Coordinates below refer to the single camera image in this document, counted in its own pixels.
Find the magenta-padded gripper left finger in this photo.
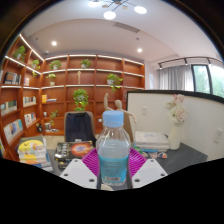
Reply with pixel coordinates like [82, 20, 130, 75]
[59, 148, 101, 190]

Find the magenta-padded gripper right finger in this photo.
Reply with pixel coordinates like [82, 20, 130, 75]
[128, 147, 169, 190]

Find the clear blue-capped water bottle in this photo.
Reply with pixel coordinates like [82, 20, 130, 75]
[95, 110, 132, 187]

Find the stack of dark books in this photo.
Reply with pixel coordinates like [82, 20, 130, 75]
[54, 140, 96, 169]

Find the white vase with flowers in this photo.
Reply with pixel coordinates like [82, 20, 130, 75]
[165, 93, 188, 151]

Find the dark office chair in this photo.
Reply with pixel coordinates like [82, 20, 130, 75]
[63, 111, 98, 146]

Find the brown chair back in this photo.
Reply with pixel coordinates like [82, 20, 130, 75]
[123, 111, 135, 143]

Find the stack of colourful books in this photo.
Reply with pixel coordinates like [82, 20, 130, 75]
[16, 134, 54, 173]

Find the wooden shelf unit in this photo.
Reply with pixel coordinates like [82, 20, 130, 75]
[0, 33, 146, 161]

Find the grey curtain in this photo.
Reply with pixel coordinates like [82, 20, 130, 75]
[158, 64, 195, 92]

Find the window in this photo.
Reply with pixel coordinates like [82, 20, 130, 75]
[191, 64, 224, 98]

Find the ceiling air vent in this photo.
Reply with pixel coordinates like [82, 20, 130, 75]
[112, 22, 141, 33]

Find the ceiling lamp with round bulbs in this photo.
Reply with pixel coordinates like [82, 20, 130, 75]
[87, 0, 148, 20]

